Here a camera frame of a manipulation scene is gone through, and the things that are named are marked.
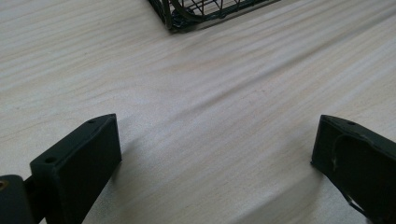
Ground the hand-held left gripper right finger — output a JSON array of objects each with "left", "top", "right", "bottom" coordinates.
[{"left": 310, "top": 114, "right": 396, "bottom": 224}]

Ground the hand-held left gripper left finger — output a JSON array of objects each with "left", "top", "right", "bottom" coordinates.
[{"left": 29, "top": 113, "right": 123, "bottom": 224}]

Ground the black wire basket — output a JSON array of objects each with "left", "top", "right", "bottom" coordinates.
[{"left": 147, "top": 0, "right": 282, "bottom": 34}]

